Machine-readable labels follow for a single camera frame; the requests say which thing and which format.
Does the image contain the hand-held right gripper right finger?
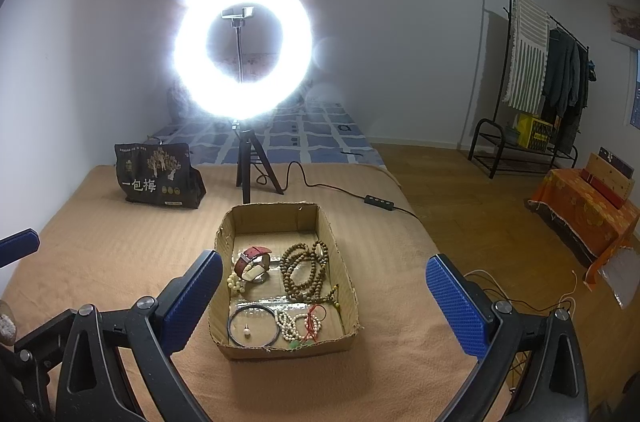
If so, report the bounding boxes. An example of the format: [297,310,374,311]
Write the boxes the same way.
[425,253,590,422]

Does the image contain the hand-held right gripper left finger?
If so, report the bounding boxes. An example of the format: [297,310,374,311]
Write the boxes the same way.
[54,249,224,422]

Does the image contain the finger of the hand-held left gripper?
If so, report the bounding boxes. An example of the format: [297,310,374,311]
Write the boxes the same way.
[14,310,77,366]
[0,228,41,268]

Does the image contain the blue bangle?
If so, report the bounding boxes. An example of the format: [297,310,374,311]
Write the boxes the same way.
[227,303,282,348]

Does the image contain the red strap wristwatch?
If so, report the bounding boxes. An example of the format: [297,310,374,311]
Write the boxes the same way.
[233,245,273,284]

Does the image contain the white bead bracelet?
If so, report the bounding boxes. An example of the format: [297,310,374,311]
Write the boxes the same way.
[274,308,313,344]

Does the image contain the brown wooden bead necklace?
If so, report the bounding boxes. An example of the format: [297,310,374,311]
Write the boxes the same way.
[279,239,346,310]

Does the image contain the cardboard box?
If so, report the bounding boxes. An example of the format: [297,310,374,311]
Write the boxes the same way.
[207,201,361,360]

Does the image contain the red string green pendant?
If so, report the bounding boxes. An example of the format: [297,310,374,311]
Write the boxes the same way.
[289,305,328,349]

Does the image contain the person's left hand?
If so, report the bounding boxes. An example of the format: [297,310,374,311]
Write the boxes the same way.
[0,301,19,346]

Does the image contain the black snack bag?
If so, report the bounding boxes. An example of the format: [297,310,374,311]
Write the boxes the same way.
[114,142,207,208]

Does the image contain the black tripod stand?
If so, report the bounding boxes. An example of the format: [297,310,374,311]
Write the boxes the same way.
[221,5,287,205]

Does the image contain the orange patterned cloth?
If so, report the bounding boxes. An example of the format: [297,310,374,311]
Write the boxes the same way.
[525,169,640,285]

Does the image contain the black metal shoe rack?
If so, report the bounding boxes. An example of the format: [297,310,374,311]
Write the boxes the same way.
[467,117,581,179]

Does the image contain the silver foil sheet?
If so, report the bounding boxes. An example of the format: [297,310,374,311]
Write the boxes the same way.
[597,247,640,309]

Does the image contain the red box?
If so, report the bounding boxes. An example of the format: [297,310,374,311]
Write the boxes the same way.
[580,169,626,209]

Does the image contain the yellow box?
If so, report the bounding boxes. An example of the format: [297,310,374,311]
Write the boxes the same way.
[515,113,556,150]

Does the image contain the blue patterned bed sheet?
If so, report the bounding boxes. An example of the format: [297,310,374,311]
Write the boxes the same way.
[147,100,388,168]

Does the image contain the dark hanging clothes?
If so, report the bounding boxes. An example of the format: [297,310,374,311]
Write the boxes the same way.
[541,27,598,153]

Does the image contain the striped hanging towel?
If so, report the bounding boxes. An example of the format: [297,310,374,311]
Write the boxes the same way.
[502,0,551,115]

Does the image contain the black garment rack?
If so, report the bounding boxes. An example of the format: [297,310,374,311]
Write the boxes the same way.
[507,0,591,113]

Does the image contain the black power cable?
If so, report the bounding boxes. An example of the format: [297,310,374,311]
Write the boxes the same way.
[256,161,418,220]

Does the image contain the ring light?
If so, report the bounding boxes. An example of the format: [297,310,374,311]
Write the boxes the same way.
[167,0,321,123]

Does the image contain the wall poster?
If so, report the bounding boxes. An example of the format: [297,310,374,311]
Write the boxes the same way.
[607,2,640,48]

